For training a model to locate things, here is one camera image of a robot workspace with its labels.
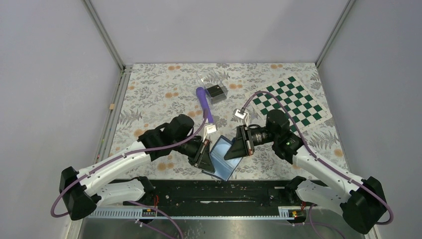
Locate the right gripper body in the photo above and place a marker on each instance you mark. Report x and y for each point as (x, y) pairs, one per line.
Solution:
(255, 137)

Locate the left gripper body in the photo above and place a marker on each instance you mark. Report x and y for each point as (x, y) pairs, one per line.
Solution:
(193, 149)

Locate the purple plastic handle tool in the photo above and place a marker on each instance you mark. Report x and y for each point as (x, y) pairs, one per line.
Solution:
(201, 95)

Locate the clear plastic card box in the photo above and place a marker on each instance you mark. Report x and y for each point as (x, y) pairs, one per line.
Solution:
(210, 78)

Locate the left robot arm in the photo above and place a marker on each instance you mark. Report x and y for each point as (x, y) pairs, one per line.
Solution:
(82, 191)

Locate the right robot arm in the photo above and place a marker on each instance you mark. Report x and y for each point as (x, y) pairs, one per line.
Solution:
(359, 201)

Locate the green white checkerboard mat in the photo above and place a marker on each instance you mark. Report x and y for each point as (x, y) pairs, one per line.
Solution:
(304, 108)

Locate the floral patterned table mat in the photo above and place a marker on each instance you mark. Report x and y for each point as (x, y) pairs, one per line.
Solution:
(158, 92)

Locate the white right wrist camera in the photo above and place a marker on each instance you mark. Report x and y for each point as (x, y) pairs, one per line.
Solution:
(243, 115)

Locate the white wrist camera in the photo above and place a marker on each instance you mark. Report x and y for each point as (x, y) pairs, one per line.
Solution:
(208, 129)
(243, 115)

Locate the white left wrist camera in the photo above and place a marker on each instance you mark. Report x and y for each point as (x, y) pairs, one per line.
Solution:
(208, 129)

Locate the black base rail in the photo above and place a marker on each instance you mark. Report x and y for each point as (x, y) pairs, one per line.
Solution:
(210, 199)

